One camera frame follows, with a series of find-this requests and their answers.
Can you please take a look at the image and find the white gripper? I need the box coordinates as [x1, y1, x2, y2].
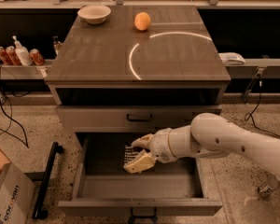
[123, 128, 177, 174]

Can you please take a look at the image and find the black rxbar chocolate bar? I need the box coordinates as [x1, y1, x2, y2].
[124, 146, 141, 164]

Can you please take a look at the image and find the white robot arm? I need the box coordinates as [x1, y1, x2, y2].
[124, 113, 280, 180]

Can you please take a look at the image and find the open grey bottom drawer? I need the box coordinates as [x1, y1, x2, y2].
[59, 133, 222, 217]

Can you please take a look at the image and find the closed grey upper drawer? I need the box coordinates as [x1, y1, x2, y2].
[56, 105, 221, 133]

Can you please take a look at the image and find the grey drawer cabinet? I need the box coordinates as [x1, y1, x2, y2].
[44, 5, 231, 142]

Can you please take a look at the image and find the red soda can middle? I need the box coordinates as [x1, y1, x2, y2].
[6, 46, 21, 65]

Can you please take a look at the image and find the red soda can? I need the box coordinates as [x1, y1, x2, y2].
[6, 46, 21, 65]
[30, 49, 45, 65]
[0, 47, 11, 65]

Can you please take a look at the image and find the black bar on floor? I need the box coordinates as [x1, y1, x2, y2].
[32, 142, 63, 219]

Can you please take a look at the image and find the white folded cloth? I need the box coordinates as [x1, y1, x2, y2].
[219, 52, 245, 65]

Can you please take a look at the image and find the orange fruit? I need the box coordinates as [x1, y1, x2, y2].
[134, 12, 150, 31]

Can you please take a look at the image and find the small clear bottle on shelf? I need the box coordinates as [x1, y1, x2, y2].
[53, 36, 62, 54]

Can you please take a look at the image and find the cardboard box with print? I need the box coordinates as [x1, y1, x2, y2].
[0, 149, 35, 224]

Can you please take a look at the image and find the red soda can right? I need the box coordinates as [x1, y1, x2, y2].
[30, 49, 45, 65]

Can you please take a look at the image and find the white bowl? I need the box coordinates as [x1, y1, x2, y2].
[77, 5, 111, 24]

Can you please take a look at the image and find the white pump bottle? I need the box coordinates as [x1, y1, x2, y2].
[12, 35, 33, 66]

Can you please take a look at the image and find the red soda can left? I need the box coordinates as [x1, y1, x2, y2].
[0, 47, 11, 65]

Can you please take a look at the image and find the black upper drawer handle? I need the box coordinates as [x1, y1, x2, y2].
[126, 114, 153, 122]

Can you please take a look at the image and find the black drawer handle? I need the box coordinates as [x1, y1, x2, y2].
[126, 114, 153, 122]
[127, 208, 158, 224]

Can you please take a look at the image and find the black bottom drawer handle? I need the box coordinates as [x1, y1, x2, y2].
[127, 208, 158, 224]

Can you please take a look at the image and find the black cable on floor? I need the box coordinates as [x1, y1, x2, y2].
[0, 81, 30, 149]

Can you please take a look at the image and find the black cable right floor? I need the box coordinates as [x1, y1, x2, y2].
[243, 73, 280, 142]

